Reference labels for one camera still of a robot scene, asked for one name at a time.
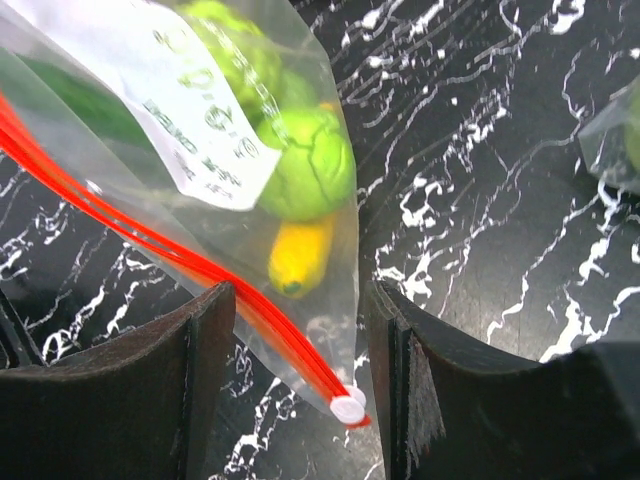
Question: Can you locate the bumpy green fake fruit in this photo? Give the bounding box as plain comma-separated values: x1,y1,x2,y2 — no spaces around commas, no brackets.
179,1,282,125

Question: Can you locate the clear zip bag red seal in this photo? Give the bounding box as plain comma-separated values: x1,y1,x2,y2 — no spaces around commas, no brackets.
1,1,369,428

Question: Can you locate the yellow fake banana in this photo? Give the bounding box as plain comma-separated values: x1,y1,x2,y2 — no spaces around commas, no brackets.
268,214,336,299

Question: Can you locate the smooth green fake fruit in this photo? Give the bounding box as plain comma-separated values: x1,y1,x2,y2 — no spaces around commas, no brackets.
256,107,356,222

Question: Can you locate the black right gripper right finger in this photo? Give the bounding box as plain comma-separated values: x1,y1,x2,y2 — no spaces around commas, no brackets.
363,281,639,479

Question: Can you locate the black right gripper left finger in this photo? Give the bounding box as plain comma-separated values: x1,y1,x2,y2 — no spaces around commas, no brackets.
1,282,236,479

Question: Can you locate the green fake cabbage left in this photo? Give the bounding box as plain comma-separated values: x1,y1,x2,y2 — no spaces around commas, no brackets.
624,89,640,171

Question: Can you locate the dark green fake cucumber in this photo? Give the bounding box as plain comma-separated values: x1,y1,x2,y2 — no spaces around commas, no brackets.
17,54,152,149

